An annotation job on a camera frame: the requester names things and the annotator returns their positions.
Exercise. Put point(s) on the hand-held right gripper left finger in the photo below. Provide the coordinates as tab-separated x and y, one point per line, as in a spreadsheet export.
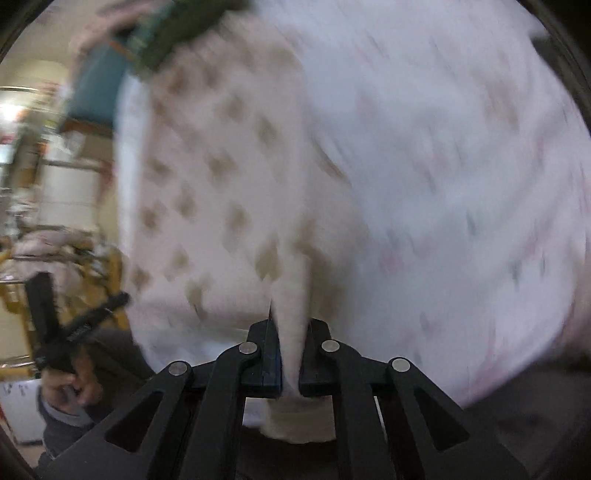
273	369

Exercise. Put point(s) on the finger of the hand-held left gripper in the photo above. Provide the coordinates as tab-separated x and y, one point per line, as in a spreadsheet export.
94	316
42	304

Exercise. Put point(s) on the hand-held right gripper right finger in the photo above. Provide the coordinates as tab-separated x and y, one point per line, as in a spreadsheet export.
314	369

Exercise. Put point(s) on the pink pants with brown diamonds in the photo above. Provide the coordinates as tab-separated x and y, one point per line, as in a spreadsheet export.
207	184

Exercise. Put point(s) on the person's left forearm grey sleeve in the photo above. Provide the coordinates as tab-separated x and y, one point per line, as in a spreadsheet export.
62	434

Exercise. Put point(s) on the person's left hand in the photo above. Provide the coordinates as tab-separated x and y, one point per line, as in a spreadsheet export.
74	385

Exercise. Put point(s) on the yellow wooden furniture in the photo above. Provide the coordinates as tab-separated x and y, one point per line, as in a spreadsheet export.
111	272

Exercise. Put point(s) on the pile of pink cloth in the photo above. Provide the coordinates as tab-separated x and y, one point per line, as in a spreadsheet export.
51	251

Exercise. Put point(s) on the white cabinet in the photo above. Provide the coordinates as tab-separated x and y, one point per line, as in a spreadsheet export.
69	191

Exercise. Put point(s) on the teal cloth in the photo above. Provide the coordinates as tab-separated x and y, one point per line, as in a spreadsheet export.
94	87

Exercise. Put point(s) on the white printed bed sheet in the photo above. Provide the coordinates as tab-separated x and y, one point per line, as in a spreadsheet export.
461	184

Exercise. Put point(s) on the dark green cloth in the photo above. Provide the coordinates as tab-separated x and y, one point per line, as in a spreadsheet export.
171	32

